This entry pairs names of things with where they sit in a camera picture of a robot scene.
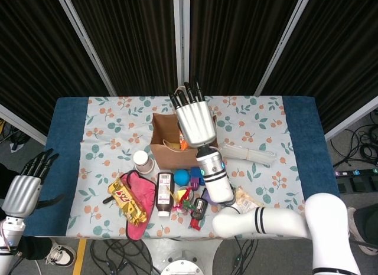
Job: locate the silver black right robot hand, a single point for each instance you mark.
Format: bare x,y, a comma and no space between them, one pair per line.
195,124

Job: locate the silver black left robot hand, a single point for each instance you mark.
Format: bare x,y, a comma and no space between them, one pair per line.
22,195

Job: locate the orange snack bag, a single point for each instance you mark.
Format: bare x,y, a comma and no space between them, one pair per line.
184,143

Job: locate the bundle of clear straws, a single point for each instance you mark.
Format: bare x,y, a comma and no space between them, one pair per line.
251,155

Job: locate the purple foam cube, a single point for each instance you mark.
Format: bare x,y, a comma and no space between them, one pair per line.
206,198

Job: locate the beige food package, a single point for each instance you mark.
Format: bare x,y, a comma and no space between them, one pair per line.
248,199

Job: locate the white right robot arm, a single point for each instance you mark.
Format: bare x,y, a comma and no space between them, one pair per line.
218,180

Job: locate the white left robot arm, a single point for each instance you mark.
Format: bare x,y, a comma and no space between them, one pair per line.
9,242

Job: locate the brown paper bag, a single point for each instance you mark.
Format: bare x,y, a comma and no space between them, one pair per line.
174,158

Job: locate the blue toy block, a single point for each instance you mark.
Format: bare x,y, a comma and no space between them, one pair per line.
195,172

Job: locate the blue ball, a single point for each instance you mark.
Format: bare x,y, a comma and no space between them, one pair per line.
181,177

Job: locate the black trouser leg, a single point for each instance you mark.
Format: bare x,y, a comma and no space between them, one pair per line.
35,248

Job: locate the purple toy block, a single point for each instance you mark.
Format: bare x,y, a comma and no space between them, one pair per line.
194,183

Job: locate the white paper cup stack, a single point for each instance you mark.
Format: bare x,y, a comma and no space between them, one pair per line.
143,163

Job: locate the white sneaker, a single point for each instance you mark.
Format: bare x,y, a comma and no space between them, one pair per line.
63,255

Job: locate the colourful feather shuttlecock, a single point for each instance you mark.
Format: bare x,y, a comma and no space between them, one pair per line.
183,198

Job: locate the brown bottle white cap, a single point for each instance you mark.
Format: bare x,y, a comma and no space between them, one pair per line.
164,195

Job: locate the floral tablecloth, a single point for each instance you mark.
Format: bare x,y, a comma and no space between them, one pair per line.
118,109

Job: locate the pink towel black trim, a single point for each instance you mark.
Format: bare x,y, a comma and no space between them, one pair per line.
141,186

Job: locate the black bottle red cap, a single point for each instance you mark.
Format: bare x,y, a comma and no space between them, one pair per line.
199,208

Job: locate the yellow floor tape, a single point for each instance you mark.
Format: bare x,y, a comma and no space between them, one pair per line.
79,257

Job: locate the blue table cover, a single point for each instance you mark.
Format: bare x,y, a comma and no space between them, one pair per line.
68,124

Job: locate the black pleated partition panel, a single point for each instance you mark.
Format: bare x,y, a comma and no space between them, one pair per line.
29,50
339,50
236,36
133,36

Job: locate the gold foil snack package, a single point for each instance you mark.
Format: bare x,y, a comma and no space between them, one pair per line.
127,201

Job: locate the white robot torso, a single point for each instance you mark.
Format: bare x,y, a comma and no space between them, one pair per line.
183,257

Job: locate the black power strip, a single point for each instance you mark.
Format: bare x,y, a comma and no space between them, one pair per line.
354,172

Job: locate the grey sneaker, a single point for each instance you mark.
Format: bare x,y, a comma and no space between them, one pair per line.
353,225

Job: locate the dark trouser leg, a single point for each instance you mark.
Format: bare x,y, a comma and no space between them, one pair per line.
369,225

